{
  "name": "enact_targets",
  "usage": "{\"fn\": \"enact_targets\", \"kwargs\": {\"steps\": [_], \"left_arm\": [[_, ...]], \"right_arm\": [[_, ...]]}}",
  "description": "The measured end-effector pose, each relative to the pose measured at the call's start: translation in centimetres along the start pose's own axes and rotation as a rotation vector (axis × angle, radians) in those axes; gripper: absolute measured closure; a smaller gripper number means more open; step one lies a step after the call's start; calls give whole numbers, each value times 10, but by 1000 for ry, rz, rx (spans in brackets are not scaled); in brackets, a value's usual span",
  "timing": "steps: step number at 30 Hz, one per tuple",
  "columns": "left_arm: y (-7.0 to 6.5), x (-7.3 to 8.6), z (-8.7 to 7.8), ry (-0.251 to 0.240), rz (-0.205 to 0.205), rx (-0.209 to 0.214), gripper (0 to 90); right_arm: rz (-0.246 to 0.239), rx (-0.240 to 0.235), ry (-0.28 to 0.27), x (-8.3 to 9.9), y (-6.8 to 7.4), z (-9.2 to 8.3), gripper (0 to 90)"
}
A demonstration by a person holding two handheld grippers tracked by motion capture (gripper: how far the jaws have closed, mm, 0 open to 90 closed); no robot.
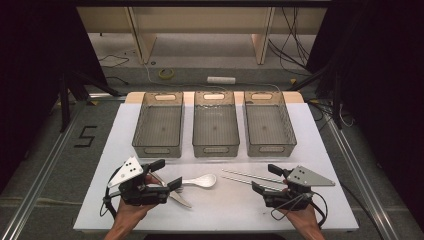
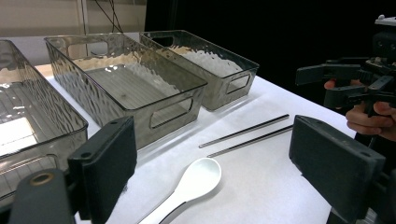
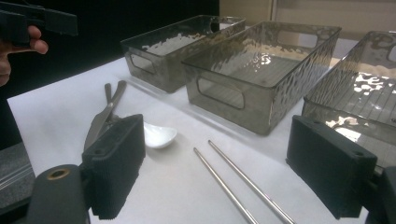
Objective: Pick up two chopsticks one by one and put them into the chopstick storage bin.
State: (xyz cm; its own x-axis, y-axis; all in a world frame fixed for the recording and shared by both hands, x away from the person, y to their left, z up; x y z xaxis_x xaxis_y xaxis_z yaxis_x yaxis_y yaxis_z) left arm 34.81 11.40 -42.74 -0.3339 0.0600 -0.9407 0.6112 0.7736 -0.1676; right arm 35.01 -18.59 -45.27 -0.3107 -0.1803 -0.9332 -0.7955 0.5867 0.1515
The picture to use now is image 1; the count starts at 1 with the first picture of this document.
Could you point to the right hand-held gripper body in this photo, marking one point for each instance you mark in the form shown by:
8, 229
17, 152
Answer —
286, 200

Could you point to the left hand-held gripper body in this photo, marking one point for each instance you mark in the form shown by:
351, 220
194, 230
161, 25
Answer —
146, 195

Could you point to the person's right hand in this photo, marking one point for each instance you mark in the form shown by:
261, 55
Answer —
303, 220

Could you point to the person's left hand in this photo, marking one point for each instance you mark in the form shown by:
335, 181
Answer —
131, 215

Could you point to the black metal stand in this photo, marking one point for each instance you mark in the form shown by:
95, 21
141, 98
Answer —
64, 100
337, 100

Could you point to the light wooden desk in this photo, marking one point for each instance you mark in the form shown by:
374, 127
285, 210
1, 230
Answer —
200, 20

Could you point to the white power strip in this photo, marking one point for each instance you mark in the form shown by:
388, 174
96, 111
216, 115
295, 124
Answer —
221, 80

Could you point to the aluminium floor rail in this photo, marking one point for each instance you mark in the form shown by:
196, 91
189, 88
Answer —
40, 180
360, 176

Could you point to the grey translucent plastic bin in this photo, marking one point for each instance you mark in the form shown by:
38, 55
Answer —
158, 126
216, 126
268, 126

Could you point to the yellow tape roll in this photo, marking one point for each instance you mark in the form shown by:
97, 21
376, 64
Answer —
166, 74

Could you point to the white plastic spoon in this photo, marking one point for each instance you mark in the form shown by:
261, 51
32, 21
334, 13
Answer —
205, 180

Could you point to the black curtain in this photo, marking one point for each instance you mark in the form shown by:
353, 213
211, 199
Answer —
30, 66
383, 83

